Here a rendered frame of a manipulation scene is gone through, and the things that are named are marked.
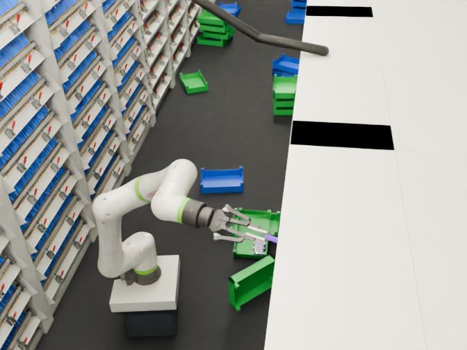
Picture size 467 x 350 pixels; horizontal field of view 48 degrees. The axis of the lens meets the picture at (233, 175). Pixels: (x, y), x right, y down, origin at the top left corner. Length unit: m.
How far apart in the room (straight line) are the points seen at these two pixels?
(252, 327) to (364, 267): 2.15
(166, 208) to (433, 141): 1.01
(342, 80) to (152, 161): 2.96
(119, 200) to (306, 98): 1.20
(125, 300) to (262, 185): 1.54
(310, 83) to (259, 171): 2.69
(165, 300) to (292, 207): 1.79
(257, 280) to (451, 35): 1.91
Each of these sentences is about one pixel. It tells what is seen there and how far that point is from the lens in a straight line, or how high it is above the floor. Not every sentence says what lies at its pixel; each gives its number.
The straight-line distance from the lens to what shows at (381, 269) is 0.81.
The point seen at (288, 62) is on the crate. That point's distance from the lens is 5.36.
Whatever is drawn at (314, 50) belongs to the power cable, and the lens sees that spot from 1.39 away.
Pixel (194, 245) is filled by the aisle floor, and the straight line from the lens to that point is 3.36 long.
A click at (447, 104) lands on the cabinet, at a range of 1.24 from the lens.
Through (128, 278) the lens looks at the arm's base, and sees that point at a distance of 2.71.
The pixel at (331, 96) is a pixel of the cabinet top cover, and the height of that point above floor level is 1.76.
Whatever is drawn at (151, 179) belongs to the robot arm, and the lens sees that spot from 2.09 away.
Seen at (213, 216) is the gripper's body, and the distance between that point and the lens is 1.80.
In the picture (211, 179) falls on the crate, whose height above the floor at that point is 0.00.
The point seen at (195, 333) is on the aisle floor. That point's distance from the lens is 2.92.
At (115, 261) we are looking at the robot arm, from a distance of 2.48.
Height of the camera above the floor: 2.33
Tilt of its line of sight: 37 degrees down
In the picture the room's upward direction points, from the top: 2 degrees counter-clockwise
